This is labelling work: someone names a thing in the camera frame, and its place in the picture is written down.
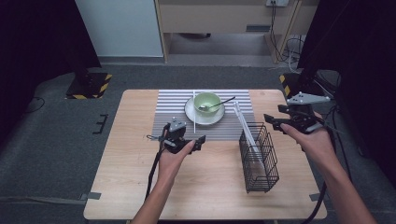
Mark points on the black stand base striped edge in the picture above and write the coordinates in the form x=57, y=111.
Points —
x=291, y=84
x=88, y=85

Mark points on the striped grey placemat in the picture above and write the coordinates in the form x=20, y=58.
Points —
x=168, y=105

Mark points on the wooden desk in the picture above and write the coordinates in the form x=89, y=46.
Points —
x=218, y=18

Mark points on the grey tape strip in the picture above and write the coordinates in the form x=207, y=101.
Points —
x=91, y=196
x=315, y=197

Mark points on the dark curtain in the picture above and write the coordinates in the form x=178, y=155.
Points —
x=358, y=46
x=37, y=46

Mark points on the person's right hand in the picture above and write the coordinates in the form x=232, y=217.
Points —
x=317, y=143

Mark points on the metal spoon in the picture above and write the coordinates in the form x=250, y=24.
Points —
x=224, y=102

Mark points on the green bowl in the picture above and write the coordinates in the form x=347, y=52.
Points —
x=207, y=99

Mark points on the white plate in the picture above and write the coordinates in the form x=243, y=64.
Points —
x=202, y=119

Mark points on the wall power socket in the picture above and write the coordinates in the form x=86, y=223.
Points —
x=277, y=2

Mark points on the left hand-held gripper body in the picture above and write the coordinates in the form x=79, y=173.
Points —
x=174, y=140

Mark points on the person's left hand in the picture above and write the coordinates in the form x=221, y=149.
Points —
x=169, y=168

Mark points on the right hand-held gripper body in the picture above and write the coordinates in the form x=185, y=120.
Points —
x=303, y=119

